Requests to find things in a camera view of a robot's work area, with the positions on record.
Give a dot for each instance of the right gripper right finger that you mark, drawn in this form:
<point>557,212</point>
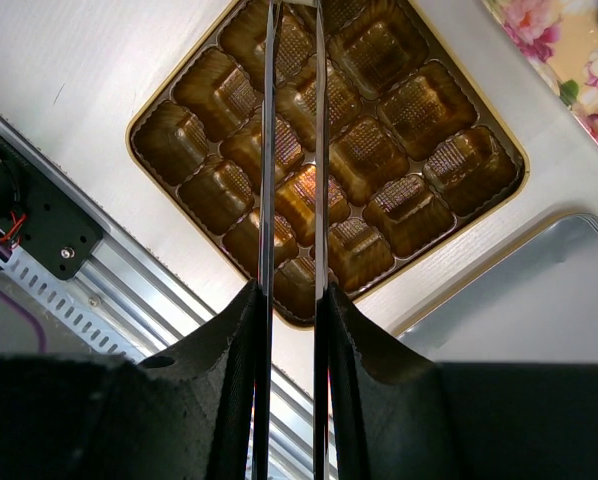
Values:
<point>388,413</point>

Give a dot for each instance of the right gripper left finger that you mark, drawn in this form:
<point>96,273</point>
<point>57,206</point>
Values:
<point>203,388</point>

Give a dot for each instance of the metal tongs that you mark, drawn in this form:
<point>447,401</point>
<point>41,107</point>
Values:
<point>266,247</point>

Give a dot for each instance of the gold chocolate box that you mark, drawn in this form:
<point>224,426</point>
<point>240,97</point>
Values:
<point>415,154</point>

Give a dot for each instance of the silver tin lid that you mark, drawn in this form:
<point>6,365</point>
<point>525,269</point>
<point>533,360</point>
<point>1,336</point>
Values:
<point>538,304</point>

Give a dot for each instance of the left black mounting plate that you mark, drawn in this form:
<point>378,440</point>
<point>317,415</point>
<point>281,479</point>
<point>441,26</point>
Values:
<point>39,217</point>

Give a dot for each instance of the floral tray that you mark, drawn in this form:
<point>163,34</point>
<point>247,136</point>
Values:
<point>560,41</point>

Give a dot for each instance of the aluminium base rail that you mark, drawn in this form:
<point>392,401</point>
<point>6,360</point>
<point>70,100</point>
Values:
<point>87,416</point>

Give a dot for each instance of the perforated cable duct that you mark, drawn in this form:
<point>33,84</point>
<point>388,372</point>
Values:
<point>72,307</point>

